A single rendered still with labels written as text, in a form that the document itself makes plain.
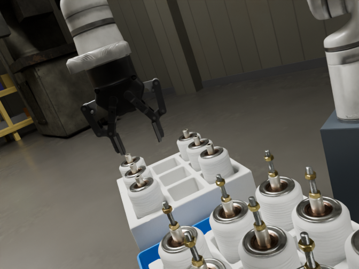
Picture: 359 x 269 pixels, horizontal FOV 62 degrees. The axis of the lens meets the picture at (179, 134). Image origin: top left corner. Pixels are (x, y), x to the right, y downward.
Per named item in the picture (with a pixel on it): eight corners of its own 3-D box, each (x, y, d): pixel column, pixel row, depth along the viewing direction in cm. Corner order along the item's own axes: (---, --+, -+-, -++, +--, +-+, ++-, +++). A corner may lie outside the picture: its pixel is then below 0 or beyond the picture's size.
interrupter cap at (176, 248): (190, 222, 63) (190, 220, 63) (203, 242, 56) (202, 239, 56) (158, 239, 62) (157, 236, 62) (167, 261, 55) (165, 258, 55)
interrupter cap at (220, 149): (217, 145, 98) (217, 144, 97) (227, 152, 91) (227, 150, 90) (197, 155, 96) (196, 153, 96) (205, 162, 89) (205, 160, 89)
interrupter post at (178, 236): (184, 235, 60) (178, 221, 59) (187, 241, 58) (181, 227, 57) (172, 240, 60) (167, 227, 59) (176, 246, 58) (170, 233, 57)
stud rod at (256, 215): (259, 237, 50) (247, 199, 48) (259, 233, 51) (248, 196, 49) (265, 236, 50) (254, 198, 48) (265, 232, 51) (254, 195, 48)
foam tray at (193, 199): (216, 177, 131) (203, 141, 126) (265, 219, 95) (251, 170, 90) (133, 216, 124) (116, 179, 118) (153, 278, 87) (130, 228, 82)
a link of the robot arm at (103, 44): (69, 76, 41) (48, 31, 39) (85, 70, 52) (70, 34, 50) (131, 54, 41) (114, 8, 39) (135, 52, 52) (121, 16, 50)
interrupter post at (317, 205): (328, 209, 53) (325, 194, 52) (320, 216, 52) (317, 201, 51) (316, 205, 55) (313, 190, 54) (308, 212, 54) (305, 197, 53)
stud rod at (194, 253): (198, 268, 48) (184, 230, 46) (204, 267, 48) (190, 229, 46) (197, 273, 47) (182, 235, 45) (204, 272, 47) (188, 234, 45)
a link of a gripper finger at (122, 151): (117, 132, 53) (126, 151, 54) (114, 133, 53) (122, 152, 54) (116, 135, 51) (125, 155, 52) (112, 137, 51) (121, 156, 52)
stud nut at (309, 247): (314, 241, 38) (312, 236, 38) (316, 251, 37) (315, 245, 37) (298, 243, 39) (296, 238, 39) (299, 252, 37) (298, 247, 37)
